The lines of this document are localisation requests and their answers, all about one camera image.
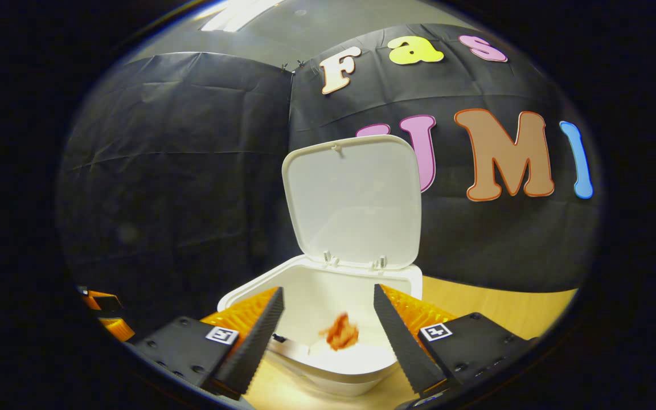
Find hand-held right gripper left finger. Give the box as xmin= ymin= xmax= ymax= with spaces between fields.
xmin=126 ymin=286 xmax=285 ymax=399

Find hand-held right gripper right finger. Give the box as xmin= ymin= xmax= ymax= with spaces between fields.
xmin=374 ymin=284 xmax=539 ymax=399

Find orange paper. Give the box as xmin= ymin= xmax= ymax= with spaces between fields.
xmin=319 ymin=312 xmax=360 ymax=351

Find white desktop garbage bin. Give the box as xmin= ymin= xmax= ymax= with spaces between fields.
xmin=217 ymin=135 xmax=423 ymax=397

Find black backdrop cloth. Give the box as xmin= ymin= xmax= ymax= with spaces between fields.
xmin=55 ymin=23 xmax=602 ymax=342

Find rectangular ceiling light panel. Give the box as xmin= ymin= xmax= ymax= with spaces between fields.
xmin=200 ymin=0 xmax=283 ymax=32

